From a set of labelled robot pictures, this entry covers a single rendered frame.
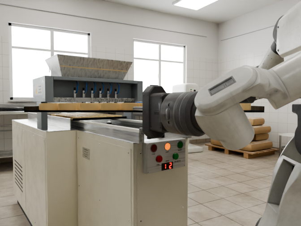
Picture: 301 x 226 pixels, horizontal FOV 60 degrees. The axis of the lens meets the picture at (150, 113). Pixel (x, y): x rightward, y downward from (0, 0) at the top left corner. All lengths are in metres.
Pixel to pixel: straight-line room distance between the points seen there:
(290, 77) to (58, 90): 1.54
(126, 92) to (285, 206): 1.44
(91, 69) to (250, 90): 1.54
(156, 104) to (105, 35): 4.93
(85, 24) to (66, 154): 3.88
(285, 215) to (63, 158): 1.30
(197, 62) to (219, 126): 6.11
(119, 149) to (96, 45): 4.22
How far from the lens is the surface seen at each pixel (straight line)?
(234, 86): 0.43
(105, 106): 0.68
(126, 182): 1.24
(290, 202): 0.91
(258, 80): 0.43
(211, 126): 0.46
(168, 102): 0.52
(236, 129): 0.47
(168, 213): 1.38
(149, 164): 1.19
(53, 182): 1.79
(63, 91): 1.83
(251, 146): 5.09
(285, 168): 0.98
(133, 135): 1.17
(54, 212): 1.85
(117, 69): 1.96
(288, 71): 0.46
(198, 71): 6.53
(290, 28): 0.93
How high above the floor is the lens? 1.02
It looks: 2 degrees down
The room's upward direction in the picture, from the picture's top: straight up
